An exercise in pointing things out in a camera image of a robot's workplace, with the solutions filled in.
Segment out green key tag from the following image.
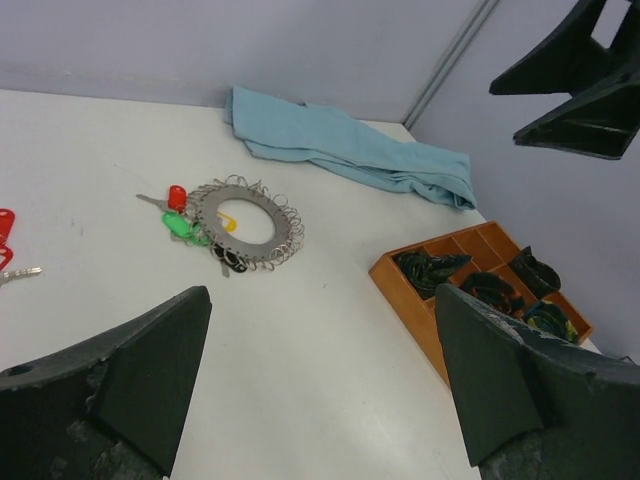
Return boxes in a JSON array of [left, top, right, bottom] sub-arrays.
[[161, 212, 212, 247]]

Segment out blue patterned rolled tie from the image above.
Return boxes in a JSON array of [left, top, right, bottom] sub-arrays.
[[393, 251, 472, 300]]

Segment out light blue cloth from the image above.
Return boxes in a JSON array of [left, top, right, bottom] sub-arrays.
[[225, 86, 477, 210]]

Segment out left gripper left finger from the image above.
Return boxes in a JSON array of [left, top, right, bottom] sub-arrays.
[[1, 286, 212, 479]]

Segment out yellow key tag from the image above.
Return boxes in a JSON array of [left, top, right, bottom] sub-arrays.
[[217, 212, 238, 233]]

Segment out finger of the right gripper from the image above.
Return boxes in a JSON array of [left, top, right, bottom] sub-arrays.
[[513, 70, 639, 160], [489, 0, 639, 96]]

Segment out orange patterned rolled tie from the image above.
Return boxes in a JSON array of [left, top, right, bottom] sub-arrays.
[[459, 272, 526, 318]]

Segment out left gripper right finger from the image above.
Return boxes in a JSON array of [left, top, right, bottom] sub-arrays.
[[435, 285, 639, 479]]

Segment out wooden compartment tray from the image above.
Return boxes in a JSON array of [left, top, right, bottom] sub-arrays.
[[369, 222, 593, 383]]

